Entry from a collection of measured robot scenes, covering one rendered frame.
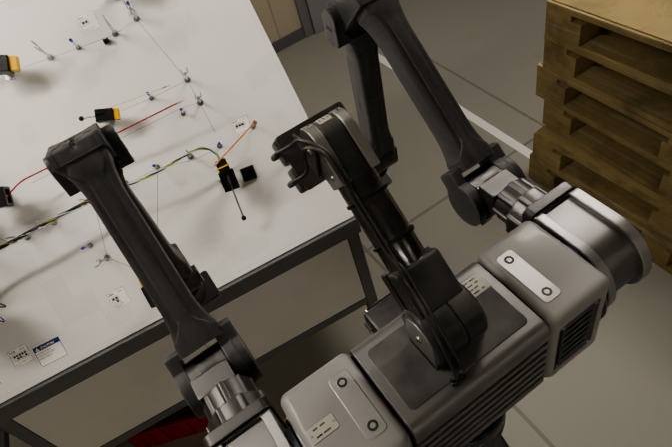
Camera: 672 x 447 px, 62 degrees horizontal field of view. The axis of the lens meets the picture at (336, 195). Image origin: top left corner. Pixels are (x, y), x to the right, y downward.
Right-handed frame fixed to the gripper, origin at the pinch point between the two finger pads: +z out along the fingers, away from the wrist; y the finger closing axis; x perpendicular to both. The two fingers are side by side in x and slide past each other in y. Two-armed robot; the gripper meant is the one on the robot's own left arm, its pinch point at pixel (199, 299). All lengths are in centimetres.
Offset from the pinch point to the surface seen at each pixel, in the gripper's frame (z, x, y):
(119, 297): 20.5, -16.7, 18.9
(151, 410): 64, 10, 35
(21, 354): 23, -18, 48
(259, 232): 18.9, -10.8, -23.0
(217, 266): 20.7, -9.3, -7.8
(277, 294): 40.9, 4.3, -19.0
